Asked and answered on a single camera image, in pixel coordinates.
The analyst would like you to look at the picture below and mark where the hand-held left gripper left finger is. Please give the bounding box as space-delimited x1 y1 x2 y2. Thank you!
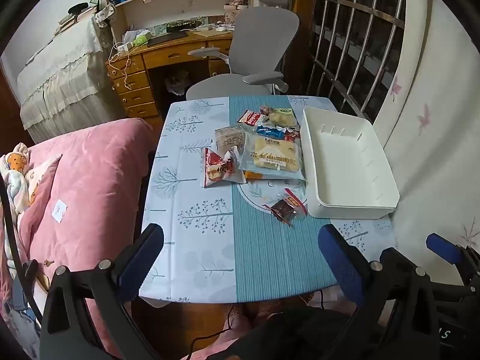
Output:
39 224 164 360

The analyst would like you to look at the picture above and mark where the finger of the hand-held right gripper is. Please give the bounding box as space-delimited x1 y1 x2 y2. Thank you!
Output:
426 233 480 302

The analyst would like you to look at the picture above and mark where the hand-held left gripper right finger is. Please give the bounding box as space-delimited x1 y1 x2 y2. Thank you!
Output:
318 224 439 360

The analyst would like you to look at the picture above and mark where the clear dark jerky packet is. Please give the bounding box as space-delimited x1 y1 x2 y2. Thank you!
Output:
262 191 309 227

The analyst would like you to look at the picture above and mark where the white plastic bin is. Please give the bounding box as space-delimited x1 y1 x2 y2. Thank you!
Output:
301 107 400 219

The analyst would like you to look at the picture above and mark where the triangular red white snack packet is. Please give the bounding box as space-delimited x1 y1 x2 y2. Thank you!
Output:
202 147 229 189
222 146 248 184

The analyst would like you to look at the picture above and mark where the clear toast packet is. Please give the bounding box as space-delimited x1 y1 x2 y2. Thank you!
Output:
214 127 248 153

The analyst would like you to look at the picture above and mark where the blue snack packet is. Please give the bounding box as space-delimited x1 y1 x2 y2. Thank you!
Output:
255 125 286 140

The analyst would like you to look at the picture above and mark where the green label bread packet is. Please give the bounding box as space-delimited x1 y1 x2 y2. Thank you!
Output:
262 106 299 128

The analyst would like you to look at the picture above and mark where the red white cookie packet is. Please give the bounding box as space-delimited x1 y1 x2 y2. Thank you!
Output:
237 110 268 127

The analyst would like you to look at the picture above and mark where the dark clothing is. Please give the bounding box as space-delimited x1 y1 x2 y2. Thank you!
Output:
225 302 361 360

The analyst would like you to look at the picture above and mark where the pink quilt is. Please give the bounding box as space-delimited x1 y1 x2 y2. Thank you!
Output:
0 118 155 360

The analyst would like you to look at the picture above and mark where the cartoon print blanket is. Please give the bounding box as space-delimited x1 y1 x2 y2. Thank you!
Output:
0 143 31 216

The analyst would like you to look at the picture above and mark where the trash bin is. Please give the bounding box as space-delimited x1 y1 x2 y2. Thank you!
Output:
165 70 189 96

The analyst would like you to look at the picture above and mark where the white lace cover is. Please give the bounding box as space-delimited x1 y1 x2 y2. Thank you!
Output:
17 17 125 144

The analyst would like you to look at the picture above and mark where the wooden desk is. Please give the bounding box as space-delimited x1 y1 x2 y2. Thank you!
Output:
107 26 241 118

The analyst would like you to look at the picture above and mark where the black keyboard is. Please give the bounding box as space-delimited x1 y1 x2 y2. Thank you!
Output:
148 31 189 48

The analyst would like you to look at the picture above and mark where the grey office chair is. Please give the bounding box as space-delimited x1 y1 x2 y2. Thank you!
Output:
186 0 301 102

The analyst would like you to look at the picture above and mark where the hanging fabric bag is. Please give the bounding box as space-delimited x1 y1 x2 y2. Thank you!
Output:
94 3 118 28

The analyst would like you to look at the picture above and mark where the stack of books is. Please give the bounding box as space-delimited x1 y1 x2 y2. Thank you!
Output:
55 5 99 37

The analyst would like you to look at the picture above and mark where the metal window grille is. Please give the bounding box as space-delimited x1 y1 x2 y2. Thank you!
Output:
308 0 408 121

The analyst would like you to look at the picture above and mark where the wooden bookshelf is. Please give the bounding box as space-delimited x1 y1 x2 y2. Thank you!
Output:
100 0 256 40

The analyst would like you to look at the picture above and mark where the white cable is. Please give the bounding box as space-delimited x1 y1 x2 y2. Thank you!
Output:
108 40 136 91

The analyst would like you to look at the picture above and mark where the wooden door frame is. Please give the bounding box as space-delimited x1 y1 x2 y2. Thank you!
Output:
290 0 319 96

